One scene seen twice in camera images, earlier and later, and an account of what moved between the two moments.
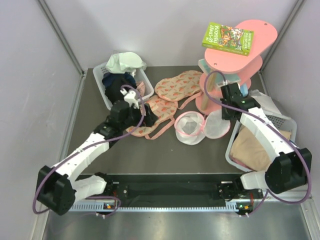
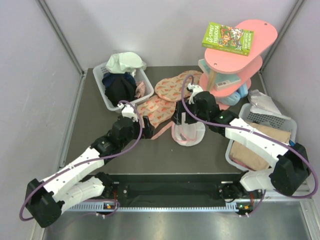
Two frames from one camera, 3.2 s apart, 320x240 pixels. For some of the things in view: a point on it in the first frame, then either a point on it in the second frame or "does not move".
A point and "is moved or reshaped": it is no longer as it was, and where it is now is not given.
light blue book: x=220 y=79 does not move
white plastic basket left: x=99 y=70 does not move
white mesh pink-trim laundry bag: x=191 y=127 is moved or reshaped
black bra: x=112 y=89 does not move
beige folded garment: x=247 y=147 does not move
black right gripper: x=226 y=116 -> x=180 y=109
